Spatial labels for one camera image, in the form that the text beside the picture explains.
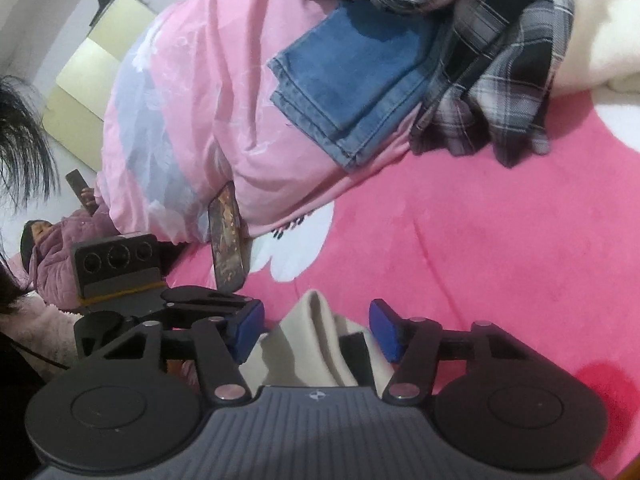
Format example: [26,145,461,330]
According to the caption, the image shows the black cable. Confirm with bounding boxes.
[10,340,68,371]

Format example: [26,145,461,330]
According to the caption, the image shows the blue jeans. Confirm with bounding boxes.
[267,0,451,171]

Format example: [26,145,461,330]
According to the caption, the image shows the person's dark hair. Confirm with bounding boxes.
[0,75,58,211]

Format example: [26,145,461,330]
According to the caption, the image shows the black white plaid shirt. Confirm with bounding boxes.
[280,0,576,168]

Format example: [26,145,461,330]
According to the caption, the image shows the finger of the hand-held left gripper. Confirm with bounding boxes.
[161,285,253,311]
[125,306,236,331]

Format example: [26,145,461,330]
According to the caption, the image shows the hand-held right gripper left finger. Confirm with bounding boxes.
[102,300,265,407]

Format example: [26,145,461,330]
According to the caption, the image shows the white fleece garment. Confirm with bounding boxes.
[550,0,640,101]

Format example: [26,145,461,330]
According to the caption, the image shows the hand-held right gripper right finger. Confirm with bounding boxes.
[369,299,531,405]

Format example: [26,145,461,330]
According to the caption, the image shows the person's left forearm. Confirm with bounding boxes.
[7,292,83,378]

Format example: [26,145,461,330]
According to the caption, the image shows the beige zip jacket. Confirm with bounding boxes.
[239,289,396,388]

